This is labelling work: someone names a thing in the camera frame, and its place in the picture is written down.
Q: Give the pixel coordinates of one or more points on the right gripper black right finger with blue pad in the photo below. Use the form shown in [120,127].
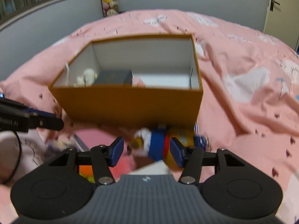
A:
[191,159]

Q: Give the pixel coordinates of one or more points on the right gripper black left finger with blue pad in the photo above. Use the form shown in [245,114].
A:
[101,158]

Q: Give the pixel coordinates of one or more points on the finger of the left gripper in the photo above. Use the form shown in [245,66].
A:
[46,122]
[37,112]

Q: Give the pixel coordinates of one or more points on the pink fluffy pompom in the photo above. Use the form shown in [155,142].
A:
[126,163]

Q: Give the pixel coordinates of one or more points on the orange crochet ball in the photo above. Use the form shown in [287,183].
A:
[86,171]

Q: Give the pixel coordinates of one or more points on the blue yellow knitted doll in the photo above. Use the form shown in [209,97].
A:
[155,143]

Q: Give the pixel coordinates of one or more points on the white crochet doll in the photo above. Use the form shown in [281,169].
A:
[88,77]

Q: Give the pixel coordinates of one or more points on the dark grey gift box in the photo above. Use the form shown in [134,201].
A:
[114,77]

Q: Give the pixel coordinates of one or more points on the pink fabric pouch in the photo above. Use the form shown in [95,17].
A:
[137,82]

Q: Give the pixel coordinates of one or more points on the orange cardboard storage box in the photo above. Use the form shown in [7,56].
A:
[166,63]

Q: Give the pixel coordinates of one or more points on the cream room door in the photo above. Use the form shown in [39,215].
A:
[282,21]

